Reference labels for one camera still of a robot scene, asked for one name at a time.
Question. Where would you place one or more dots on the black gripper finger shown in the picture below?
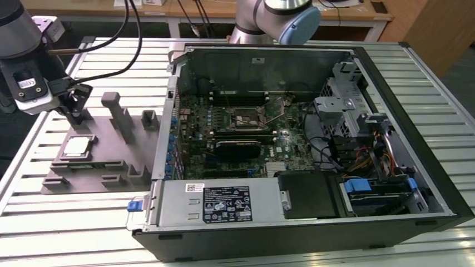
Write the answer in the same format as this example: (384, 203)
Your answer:
(83, 90)

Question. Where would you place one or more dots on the silver CPU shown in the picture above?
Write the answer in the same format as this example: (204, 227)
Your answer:
(77, 146)

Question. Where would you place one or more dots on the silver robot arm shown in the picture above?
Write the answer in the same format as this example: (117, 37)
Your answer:
(252, 14)

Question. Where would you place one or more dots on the CPU socket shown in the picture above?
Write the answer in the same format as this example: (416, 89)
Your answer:
(247, 118)

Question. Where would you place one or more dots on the grey metal foot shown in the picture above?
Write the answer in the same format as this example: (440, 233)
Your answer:
(4, 107)

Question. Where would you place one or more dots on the grey parts rack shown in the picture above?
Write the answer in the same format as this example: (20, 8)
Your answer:
(107, 158)

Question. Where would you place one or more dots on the white paper box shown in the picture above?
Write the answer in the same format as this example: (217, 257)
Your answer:
(153, 2)
(120, 2)

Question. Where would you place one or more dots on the blue plastic latch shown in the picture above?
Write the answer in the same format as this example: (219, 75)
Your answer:
(133, 206)

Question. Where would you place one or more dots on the black graphics card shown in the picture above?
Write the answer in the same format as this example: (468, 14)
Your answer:
(237, 151)

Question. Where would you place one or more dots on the black expansion slot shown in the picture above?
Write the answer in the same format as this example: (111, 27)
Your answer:
(223, 174)

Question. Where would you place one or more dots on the silver power supply unit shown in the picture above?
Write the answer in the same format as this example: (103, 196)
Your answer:
(173, 205)

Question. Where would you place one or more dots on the blue expansion slot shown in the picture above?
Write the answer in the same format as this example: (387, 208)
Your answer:
(251, 172)

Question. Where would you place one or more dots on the small silver heatsink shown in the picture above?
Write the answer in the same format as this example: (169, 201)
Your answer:
(277, 166)

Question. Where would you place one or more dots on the green motherboard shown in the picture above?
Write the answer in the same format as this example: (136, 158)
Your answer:
(296, 144)

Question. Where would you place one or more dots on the silver drive cage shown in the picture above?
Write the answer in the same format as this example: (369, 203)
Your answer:
(333, 111)

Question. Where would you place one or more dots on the black plastic shroud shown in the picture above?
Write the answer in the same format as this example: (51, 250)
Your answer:
(308, 194)

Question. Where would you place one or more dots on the black open PC case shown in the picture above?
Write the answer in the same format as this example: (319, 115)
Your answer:
(259, 244)

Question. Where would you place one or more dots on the blue disk carrier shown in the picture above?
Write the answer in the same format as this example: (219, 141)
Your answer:
(356, 185)

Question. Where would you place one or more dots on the blue plastic tab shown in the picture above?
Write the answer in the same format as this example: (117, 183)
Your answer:
(411, 185)

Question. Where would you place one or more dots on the wooden cabinet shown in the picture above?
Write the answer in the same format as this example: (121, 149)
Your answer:
(437, 27)

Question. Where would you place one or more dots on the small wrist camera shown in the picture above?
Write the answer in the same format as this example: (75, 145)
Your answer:
(52, 27)

